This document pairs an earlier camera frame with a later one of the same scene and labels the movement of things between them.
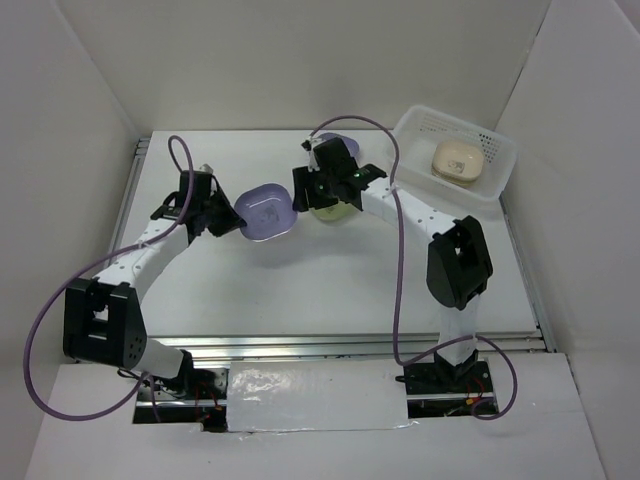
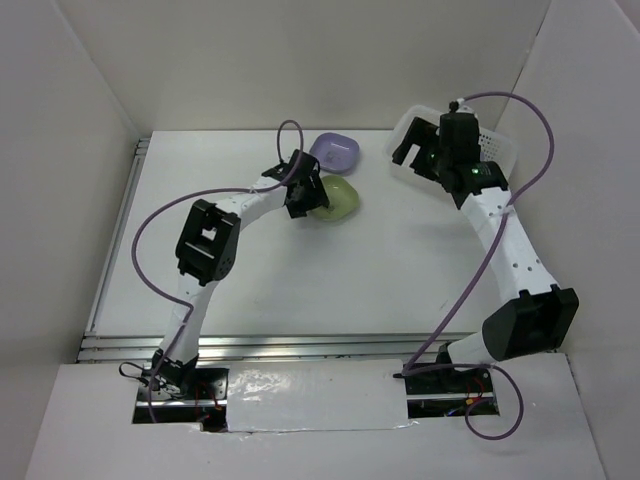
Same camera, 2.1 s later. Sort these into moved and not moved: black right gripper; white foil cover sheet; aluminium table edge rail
Moved: black right gripper
Not moved: aluminium table edge rail; white foil cover sheet
